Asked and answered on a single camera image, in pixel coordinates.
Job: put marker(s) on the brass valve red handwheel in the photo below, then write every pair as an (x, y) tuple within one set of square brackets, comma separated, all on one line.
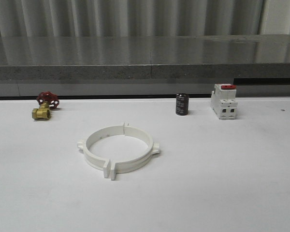
[(47, 101)]

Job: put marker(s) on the white circuit breaker red switch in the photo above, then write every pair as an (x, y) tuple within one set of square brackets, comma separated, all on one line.
[(223, 101)]

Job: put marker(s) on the black cylindrical capacitor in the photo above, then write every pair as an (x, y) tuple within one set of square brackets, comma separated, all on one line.
[(182, 106)]

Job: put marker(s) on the white half pipe clamp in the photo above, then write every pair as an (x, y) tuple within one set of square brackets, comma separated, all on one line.
[(128, 165), (97, 162)]

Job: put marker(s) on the grey stone countertop ledge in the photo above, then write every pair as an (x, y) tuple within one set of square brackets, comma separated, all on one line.
[(258, 58)]

